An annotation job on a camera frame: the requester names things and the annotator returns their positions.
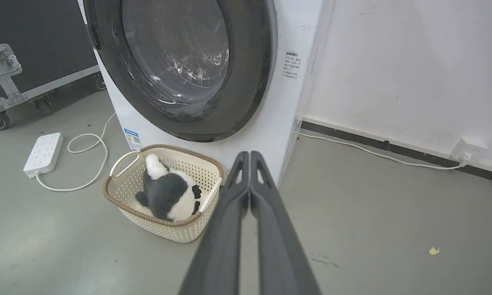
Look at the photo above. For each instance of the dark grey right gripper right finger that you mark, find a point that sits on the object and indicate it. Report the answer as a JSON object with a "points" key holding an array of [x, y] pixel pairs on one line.
{"points": [[276, 246]]}

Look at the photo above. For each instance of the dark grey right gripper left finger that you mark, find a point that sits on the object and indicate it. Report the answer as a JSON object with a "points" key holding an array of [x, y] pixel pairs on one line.
{"points": [[221, 241]]}

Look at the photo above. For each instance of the white washing machine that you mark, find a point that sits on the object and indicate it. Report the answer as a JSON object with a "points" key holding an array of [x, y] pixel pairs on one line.
{"points": [[282, 102]]}

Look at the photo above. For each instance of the round dark washing machine door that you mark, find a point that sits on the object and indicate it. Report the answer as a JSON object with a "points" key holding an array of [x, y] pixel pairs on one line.
{"points": [[188, 69]]}

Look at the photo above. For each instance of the beige perforated laundry basket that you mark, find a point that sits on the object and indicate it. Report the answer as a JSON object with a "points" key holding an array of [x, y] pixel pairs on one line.
{"points": [[164, 221]]}

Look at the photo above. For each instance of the black and white plush toy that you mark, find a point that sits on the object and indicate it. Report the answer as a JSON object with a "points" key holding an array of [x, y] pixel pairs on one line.
{"points": [[168, 196]]}

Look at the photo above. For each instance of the yellow paper scrap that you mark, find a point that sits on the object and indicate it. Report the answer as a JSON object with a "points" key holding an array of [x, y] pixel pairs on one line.
{"points": [[434, 250]]}

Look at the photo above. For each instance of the black flight case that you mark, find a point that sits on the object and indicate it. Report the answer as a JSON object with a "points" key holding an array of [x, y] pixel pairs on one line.
{"points": [[32, 45]]}

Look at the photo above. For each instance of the white wall socket plug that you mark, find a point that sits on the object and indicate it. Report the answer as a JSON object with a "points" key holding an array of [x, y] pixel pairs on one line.
{"points": [[468, 150]]}

